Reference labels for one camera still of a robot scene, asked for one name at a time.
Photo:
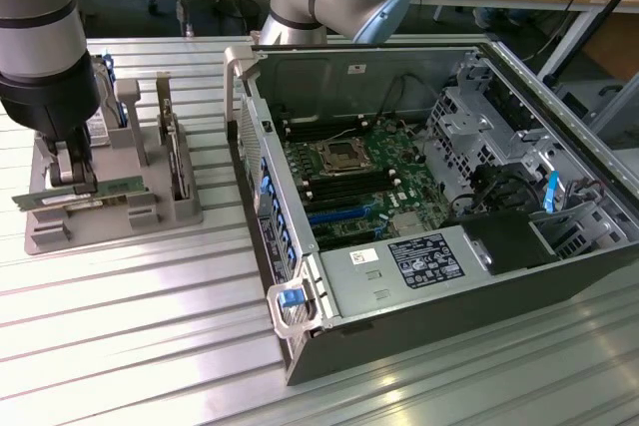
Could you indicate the metal socket locking lever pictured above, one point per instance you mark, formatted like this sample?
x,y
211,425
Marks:
x,y
344,134

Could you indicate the blue disk bay latch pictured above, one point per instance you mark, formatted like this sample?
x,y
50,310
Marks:
x,y
550,191

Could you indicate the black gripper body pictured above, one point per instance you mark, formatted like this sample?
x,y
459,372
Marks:
x,y
50,102

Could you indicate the graphics card with bracket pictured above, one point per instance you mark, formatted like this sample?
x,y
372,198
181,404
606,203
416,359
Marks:
x,y
177,161

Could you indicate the low metal disk bay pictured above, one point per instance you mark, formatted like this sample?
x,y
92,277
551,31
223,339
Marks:
x,y
574,236

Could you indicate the blue expansion slot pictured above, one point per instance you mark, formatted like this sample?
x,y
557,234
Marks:
x,y
339,216

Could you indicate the silver hard disk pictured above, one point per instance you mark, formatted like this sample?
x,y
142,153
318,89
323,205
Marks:
x,y
100,131

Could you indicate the open black PC case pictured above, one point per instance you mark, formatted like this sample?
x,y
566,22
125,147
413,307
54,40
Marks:
x,y
449,326

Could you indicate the silver chipset heatsink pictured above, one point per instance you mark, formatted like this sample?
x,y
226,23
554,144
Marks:
x,y
407,225

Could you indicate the CPU socket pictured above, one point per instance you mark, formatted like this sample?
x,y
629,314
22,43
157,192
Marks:
x,y
342,156

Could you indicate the black tripod pole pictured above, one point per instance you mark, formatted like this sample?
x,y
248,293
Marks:
x,y
616,4

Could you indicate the blue case latch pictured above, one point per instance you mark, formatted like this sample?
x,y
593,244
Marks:
x,y
291,298

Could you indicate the grey equipment case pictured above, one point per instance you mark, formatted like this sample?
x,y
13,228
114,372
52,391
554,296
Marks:
x,y
619,117

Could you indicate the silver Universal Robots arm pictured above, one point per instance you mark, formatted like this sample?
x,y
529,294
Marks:
x,y
40,42

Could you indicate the RAM slot white latches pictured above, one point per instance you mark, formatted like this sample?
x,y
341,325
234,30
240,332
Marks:
x,y
327,128
352,187
324,121
349,177

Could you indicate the green RAM stick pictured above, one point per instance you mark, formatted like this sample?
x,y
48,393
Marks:
x,y
85,204
120,186

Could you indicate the RAM slot black latches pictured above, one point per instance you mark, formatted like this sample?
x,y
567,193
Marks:
x,y
344,172
329,132
324,125
349,182

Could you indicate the grey power supply unit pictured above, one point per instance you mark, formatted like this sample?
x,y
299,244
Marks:
x,y
359,286

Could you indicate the green motherboard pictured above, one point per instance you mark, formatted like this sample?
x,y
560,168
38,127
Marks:
x,y
399,166

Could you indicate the grey parts rack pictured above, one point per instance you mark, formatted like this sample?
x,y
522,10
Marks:
x,y
115,166

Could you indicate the long black expansion slot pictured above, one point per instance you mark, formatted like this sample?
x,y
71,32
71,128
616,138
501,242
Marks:
x,y
344,204

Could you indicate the tall metal disk bay cage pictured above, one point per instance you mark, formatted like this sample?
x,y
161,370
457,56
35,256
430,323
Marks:
x,y
464,136

